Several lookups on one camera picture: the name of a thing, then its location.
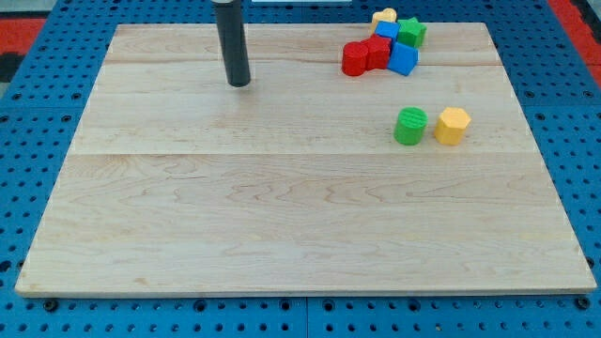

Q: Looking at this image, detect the blue cube block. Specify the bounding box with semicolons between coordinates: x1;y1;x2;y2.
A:
387;42;419;76

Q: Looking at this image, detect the light wooden board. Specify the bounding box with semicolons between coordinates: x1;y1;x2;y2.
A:
15;23;596;299

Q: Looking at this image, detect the yellow heart block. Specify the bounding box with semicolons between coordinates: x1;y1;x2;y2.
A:
369;8;397;34

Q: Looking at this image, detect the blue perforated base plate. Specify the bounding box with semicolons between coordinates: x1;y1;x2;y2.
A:
1;0;600;337

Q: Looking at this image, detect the red hexagonal block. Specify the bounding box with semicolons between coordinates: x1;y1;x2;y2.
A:
362;34;392;70

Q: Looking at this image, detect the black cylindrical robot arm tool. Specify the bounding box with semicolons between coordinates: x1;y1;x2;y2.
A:
211;0;251;87

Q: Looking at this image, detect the small blue block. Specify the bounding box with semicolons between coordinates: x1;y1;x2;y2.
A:
374;21;400;40

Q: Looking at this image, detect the green cylinder block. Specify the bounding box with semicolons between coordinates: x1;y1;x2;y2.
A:
393;106;428;146

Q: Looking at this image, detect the red cylinder block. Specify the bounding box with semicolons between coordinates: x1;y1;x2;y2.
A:
341;41;369;76

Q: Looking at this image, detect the green star block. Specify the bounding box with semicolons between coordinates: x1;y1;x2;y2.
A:
396;17;427;49

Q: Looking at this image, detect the yellow hexagon block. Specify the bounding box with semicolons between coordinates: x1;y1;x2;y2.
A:
434;107;471;146

